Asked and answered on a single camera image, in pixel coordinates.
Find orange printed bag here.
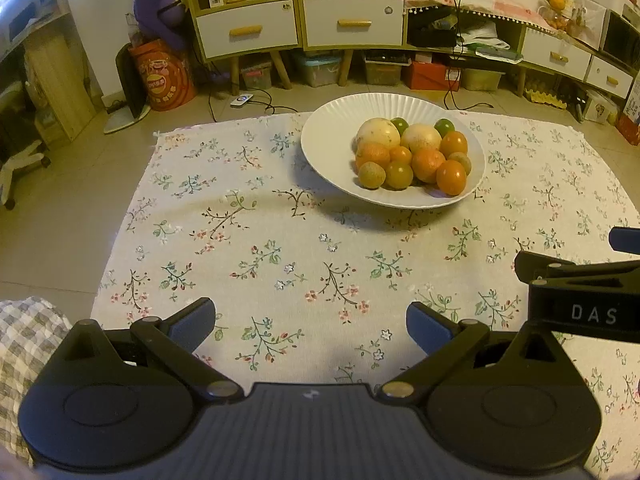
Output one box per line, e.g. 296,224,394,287
131,39,197,112

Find red box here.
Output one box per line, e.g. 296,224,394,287
404,60,462,92

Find black panel heater white base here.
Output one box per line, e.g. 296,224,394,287
103,42,151,135

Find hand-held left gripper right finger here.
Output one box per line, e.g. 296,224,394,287
377,301,576,403

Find blue-lid storage box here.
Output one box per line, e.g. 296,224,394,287
292,52,343,88

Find orange mandarin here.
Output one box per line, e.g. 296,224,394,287
412,148,446,184
355,142,392,171

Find glass stand with oranges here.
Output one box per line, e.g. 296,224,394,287
539,0,576,31

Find pale clear storage box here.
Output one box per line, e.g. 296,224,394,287
460,66,506,92

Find purple plush toy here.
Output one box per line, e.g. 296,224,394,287
132,0,193,51

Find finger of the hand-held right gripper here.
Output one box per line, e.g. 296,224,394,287
608,226,640,255
514,250,640,287

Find yellow egg tray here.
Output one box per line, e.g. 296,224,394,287
524,87,568,109

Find white power strip with cable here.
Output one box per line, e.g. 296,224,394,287
207,60,301,121

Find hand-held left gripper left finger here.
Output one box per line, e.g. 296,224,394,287
50,296,246,403

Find white drawer round lock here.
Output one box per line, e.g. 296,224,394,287
302,0,405,48

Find small clear storage box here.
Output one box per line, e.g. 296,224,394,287
240,60,273,91

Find small white drawer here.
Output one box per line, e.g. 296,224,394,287
585,55,635,100

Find clear storage box dark contents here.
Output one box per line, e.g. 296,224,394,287
364,52,408,87

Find smooth yellow-green fruit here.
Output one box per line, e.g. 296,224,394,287
384,161,414,190

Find black box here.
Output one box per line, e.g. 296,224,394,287
410,12,458,48

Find white ribbed plate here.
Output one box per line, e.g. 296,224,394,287
300,92,487,210

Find white drawer wooden handle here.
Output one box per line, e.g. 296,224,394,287
196,0,299,59
520,30,592,81

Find wooden cabinet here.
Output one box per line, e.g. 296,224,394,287
179,0,640,106

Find wooden desk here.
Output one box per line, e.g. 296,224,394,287
0,0,98,141

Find speckled yellow-green fruit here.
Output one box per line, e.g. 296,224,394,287
358,161,386,190

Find floral tablecloth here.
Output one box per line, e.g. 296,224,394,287
90,110,640,480

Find black cable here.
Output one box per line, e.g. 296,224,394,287
435,0,496,111

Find microwave oven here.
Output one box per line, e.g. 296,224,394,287
600,7,640,71

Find grey checked clothing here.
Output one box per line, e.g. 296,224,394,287
0,296,76,466

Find spotted yellow pear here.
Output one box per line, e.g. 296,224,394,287
356,118,402,156

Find round yellow pear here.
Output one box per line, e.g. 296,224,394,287
401,124,443,154

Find pile of white papers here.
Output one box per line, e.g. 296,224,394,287
457,22,523,63

